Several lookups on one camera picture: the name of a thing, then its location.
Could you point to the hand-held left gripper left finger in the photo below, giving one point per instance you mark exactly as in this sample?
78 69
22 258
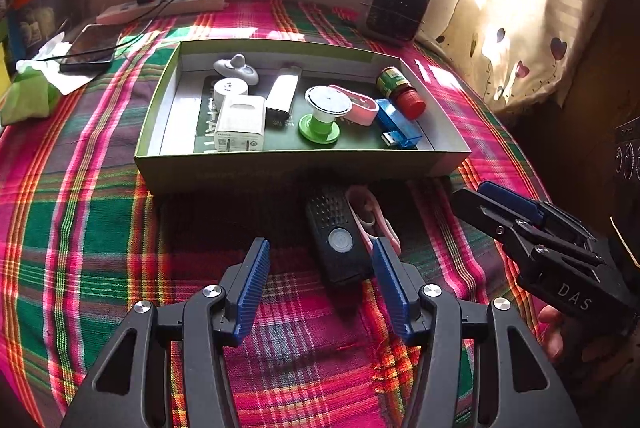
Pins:
252 290

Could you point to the pink green plaid cloth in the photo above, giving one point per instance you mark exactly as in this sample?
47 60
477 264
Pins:
90 218

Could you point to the white rectangular device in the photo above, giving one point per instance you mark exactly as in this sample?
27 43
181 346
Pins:
282 92

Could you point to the white oval gadget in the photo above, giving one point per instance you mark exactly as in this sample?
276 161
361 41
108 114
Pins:
235 66

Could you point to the person's right hand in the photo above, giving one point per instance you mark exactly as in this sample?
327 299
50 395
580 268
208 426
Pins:
552 333

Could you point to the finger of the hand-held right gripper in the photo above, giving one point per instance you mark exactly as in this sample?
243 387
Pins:
512 203
492 220

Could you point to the pink plastic case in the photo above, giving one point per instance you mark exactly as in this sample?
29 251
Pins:
362 113

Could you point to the white round cap gadget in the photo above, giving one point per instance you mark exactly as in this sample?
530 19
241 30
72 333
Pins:
227 86

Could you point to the white square charger adapter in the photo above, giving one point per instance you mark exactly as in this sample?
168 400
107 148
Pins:
240 125

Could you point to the black smartphone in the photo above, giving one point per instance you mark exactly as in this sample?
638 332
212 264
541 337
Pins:
90 47

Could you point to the brown bottle with red cap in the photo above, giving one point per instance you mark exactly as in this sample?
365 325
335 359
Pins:
392 81

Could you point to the black perforated remote device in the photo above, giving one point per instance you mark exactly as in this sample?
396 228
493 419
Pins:
332 258

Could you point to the clear plastic container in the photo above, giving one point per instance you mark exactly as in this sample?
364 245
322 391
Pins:
40 17

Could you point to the cream curtain with heart print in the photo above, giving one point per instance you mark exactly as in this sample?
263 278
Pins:
525 7

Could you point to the blue card reader stick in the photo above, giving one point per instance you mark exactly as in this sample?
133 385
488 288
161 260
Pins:
397 125

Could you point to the small grey desk heater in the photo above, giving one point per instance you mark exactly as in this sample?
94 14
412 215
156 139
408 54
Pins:
395 10

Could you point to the green spool with white top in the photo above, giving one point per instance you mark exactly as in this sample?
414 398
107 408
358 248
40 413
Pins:
320 127

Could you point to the green cloth pouch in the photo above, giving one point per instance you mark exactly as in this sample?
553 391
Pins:
25 100

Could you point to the white power strip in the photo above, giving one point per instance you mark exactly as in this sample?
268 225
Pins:
200 0

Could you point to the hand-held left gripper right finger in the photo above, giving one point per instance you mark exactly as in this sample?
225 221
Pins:
390 293

